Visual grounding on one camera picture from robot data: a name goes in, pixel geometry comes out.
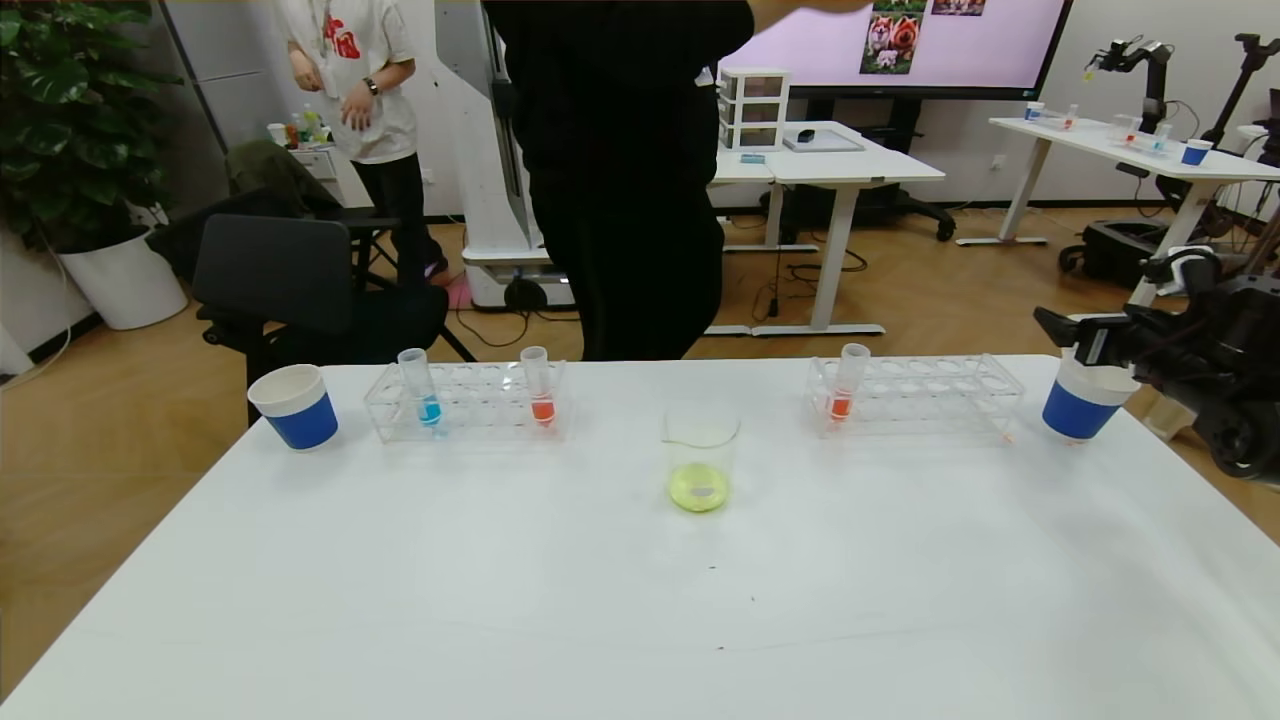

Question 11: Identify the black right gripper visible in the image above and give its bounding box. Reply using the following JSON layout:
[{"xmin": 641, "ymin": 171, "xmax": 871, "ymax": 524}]
[{"xmin": 1033, "ymin": 304, "xmax": 1180, "ymax": 371}]

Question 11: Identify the blue pigment test tube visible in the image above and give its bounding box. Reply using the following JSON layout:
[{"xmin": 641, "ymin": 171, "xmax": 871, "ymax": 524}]
[{"xmin": 398, "ymin": 347, "xmax": 443, "ymax": 429}]

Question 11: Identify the black wheeled robot base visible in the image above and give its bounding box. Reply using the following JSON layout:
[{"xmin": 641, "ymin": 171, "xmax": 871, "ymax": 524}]
[{"xmin": 1058, "ymin": 220, "xmax": 1246, "ymax": 301}]

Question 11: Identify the clear plastic test tube rack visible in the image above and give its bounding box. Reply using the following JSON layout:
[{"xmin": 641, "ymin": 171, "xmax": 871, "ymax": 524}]
[
  {"xmin": 805, "ymin": 354, "xmax": 1027, "ymax": 441},
  {"xmin": 364, "ymin": 359, "xmax": 570, "ymax": 444}
]

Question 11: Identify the orange pigment test tube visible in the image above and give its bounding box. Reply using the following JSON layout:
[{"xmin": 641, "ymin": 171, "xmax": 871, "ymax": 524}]
[
  {"xmin": 827, "ymin": 343, "xmax": 872, "ymax": 422},
  {"xmin": 520, "ymin": 346, "xmax": 557, "ymax": 428}
]

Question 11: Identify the clear glass beaker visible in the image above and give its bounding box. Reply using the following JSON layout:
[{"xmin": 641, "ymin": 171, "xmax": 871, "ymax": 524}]
[{"xmin": 661, "ymin": 404, "xmax": 743, "ymax": 515}]

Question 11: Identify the blue white paper cup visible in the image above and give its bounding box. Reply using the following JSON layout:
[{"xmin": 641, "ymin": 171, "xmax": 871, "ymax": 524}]
[
  {"xmin": 1041, "ymin": 350, "xmax": 1142, "ymax": 443},
  {"xmin": 247, "ymin": 363, "xmax": 340, "ymax": 452}
]

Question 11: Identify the beige plastic stool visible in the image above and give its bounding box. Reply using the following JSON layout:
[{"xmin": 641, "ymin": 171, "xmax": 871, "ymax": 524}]
[{"xmin": 1143, "ymin": 395, "xmax": 1216, "ymax": 446}]

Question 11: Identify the white standing desk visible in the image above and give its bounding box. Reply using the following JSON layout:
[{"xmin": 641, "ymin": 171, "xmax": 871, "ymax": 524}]
[
  {"xmin": 700, "ymin": 148, "xmax": 777, "ymax": 337},
  {"xmin": 955, "ymin": 117, "xmax": 1280, "ymax": 313},
  {"xmin": 752, "ymin": 122, "xmax": 946, "ymax": 339}
]

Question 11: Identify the black display stand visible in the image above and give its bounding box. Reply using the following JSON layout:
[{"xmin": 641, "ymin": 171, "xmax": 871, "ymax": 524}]
[{"xmin": 760, "ymin": 98, "xmax": 956, "ymax": 246}]

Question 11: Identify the grey flat tray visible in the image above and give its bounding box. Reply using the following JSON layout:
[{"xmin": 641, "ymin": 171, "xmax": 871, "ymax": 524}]
[{"xmin": 782, "ymin": 129, "xmax": 865, "ymax": 156}]

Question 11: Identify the white mini drawer unit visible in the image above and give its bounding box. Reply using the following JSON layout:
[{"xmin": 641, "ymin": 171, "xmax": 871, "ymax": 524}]
[{"xmin": 716, "ymin": 68, "xmax": 791, "ymax": 153}]

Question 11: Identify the person in black clothes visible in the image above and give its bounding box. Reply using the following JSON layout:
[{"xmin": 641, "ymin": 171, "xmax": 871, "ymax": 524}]
[{"xmin": 480, "ymin": 0, "xmax": 873, "ymax": 363}]

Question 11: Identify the white humanoid robot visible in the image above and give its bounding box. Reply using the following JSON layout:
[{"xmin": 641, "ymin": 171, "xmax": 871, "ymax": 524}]
[{"xmin": 435, "ymin": 0, "xmax": 581, "ymax": 313}]

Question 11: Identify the black folding chair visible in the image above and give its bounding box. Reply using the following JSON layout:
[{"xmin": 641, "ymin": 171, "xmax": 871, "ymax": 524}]
[{"xmin": 315, "ymin": 205, "xmax": 413, "ymax": 291}]

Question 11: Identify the person in white t-shirt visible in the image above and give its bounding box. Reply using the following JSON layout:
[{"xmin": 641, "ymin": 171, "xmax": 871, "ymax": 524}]
[{"xmin": 278, "ymin": 0, "xmax": 451, "ymax": 286}]

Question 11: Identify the white low cabinet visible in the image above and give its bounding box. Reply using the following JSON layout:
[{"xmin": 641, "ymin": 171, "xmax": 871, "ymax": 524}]
[{"xmin": 290, "ymin": 145, "xmax": 386, "ymax": 213}]

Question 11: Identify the black office chair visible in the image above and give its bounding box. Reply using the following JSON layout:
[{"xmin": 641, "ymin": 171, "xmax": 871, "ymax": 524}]
[{"xmin": 190, "ymin": 213, "xmax": 476, "ymax": 426}]

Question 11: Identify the olive green jacket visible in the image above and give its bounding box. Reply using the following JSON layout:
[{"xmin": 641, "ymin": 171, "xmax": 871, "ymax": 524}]
[{"xmin": 226, "ymin": 138, "xmax": 346, "ymax": 216}]

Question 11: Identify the white plant pot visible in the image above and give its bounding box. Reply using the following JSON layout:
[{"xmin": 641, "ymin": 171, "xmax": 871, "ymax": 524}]
[{"xmin": 58, "ymin": 228, "xmax": 189, "ymax": 331}]

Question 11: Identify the large green leafy plant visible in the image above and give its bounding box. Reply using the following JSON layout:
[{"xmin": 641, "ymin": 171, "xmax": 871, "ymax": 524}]
[{"xmin": 0, "ymin": 0, "xmax": 187, "ymax": 251}]

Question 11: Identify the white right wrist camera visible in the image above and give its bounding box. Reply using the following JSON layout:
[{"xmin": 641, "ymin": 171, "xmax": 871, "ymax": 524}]
[{"xmin": 1143, "ymin": 245, "xmax": 1226, "ymax": 298}]

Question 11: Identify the large wall display screen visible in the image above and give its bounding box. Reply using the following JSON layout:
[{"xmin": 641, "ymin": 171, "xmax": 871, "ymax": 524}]
[{"xmin": 735, "ymin": 0, "xmax": 1074, "ymax": 103}]

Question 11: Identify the black camera tripod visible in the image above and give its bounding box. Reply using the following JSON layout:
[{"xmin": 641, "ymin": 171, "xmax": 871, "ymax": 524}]
[{"xmin": 1200, "ymin": 33, "xmax": 1280, "ymax": 151}]

